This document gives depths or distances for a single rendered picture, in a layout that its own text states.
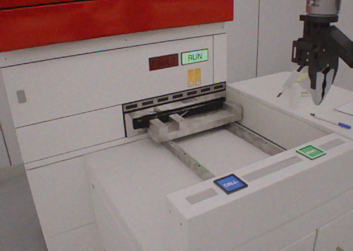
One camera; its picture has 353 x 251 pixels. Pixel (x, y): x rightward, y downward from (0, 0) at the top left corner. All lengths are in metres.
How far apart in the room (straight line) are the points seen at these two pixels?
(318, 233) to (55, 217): 0.90
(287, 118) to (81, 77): 0.69
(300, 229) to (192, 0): 0.79
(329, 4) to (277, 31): 2.88
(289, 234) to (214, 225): 0.28
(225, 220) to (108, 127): 0.63
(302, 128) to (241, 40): 2.30
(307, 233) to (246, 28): 2.60
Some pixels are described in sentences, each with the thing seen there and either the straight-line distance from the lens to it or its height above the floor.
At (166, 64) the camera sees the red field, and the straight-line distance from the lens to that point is 1.25.
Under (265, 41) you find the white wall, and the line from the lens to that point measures 3.58.
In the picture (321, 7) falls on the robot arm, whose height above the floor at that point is 1.32.
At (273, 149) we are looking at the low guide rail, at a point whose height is 0.85.
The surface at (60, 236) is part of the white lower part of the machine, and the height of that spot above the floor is 0.51.
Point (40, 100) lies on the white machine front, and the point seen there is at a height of 1.05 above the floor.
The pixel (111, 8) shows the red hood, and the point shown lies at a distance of 1.09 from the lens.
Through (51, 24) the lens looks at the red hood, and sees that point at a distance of 1.05.
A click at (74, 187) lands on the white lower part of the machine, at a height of 0.70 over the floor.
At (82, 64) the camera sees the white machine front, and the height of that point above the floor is 1.14.
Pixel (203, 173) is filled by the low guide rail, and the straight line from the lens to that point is 1.03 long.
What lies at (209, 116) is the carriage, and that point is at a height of 0.88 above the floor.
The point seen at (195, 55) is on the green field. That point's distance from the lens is 1.30.
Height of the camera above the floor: 1.40
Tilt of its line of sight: 24 degrees down
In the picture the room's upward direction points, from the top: 3 degrees counter-clockwise
